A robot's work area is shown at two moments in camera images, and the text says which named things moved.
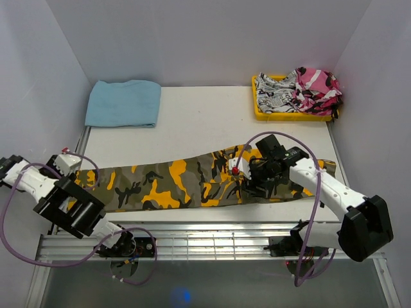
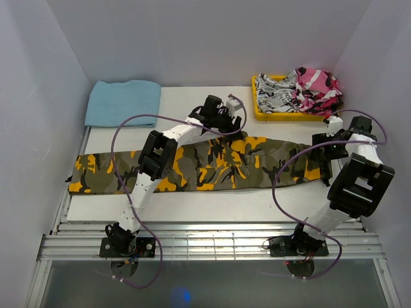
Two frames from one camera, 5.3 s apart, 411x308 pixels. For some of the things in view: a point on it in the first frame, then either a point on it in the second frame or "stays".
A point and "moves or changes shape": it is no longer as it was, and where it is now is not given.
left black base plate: [128, 246] stays
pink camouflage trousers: [317, 92] stays
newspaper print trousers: [275, 96] stays
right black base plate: [289, 246] stays
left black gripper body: [49, 172] -> [223, 122]
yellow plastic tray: [264, 116] stays
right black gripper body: [261, 175] -> [334, 151]
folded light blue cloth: [131, 103] stays
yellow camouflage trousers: [203, 181] moves or changes shape
